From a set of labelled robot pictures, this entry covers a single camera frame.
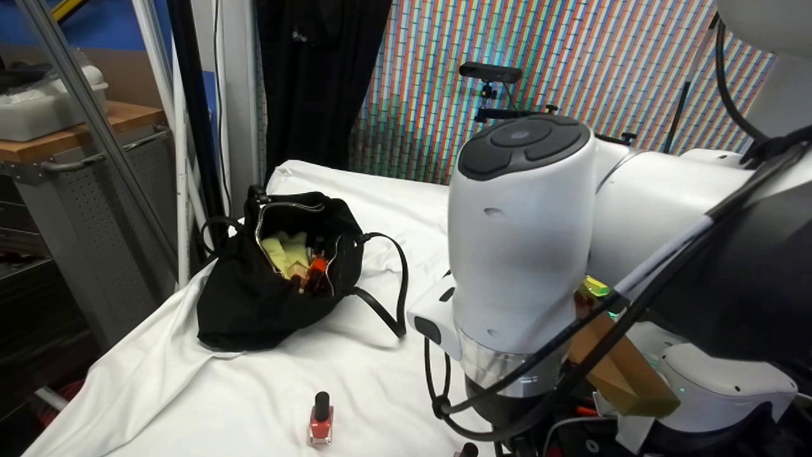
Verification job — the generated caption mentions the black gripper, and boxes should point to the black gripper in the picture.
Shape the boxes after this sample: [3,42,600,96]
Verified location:
[470,389,557,457]

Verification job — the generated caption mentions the yellow emergency stop button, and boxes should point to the yellow emergency stop button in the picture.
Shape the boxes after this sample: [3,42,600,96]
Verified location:
[577,273,613,301]

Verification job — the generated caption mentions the yellow cloth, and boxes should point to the yellow cloth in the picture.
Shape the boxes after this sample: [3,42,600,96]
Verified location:
[253,228,319,287]

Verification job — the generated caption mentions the white tablecloth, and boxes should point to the white tablecloth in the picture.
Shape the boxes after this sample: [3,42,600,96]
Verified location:
[23,158,510,457]

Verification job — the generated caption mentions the black vertical pole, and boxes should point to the black vertical pole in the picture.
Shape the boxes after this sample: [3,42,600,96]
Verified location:
[164,0,227,256]

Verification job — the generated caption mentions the grey cabinet with wooden top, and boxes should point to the grey cabinet with wooden top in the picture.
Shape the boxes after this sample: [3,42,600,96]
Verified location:
[0,100,180,351]

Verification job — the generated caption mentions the white plastic bin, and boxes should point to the white plastic bin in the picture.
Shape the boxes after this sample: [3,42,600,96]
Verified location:
[0,61,111,145]

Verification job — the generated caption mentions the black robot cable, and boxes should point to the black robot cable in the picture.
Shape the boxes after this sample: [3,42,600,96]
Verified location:
[421,138,812,445]

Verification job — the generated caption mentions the black handbag with strap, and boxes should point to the black handbag with strap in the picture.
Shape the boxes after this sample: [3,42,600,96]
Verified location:
[194,185,411,352]

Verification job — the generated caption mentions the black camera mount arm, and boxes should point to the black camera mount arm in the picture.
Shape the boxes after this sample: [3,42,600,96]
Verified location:
[472,78,642,147]

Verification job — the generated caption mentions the black stereo camera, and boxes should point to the black stereo camera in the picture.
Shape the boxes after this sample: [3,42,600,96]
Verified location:
[457,59,525,87]

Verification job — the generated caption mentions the aluminium frame post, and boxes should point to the aluminium frame post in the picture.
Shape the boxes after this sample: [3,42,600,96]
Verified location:
[12,0,180,263]

